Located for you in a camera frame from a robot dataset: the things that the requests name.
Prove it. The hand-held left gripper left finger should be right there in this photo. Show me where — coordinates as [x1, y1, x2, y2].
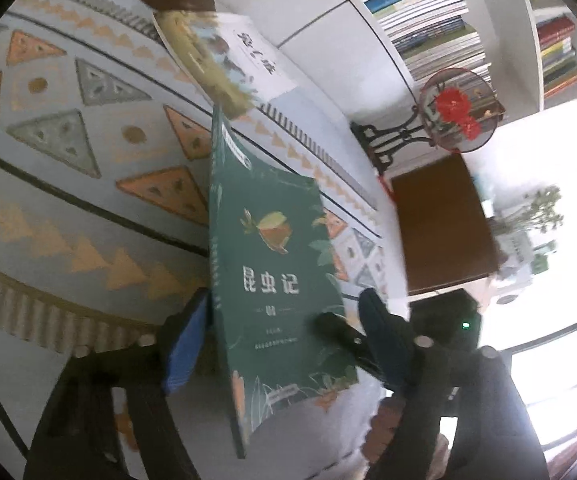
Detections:
[23, 287, 210, 480]

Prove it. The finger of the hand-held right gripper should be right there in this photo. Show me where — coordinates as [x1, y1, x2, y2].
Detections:
[312, 311, 385, 380]

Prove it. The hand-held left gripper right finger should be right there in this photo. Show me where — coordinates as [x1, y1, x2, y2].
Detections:
[361, 287, 551, 480]

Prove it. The teal green book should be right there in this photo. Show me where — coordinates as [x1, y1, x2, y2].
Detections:
[208, 102, 359, 461]

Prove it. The pale blue illustrated book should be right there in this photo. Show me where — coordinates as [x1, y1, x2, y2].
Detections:
[152, 10, 309, 117]

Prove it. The stack of red yellow books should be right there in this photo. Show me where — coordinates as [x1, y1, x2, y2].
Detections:
[537, 15, 577, 100]

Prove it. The stack of white blue books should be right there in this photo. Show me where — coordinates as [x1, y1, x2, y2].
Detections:
[365, 0, 494, 86]

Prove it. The person's right hand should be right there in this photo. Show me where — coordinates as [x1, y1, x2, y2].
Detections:
[368, 395, 407, 464]

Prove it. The white round device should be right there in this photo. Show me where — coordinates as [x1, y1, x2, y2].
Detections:
[488, 280, 535, 307]

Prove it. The brown wooden side table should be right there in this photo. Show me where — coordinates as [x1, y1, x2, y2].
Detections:
[391, 152, 501, 296]

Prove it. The vase with plant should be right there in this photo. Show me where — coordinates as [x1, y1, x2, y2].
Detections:
[488, 185, 565, 272]

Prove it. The window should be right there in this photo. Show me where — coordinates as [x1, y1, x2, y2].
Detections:
[478, 305, 577, 463]

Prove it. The patterned blue orange mat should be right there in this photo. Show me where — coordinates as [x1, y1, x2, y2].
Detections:
[0, 0, 394, 361]

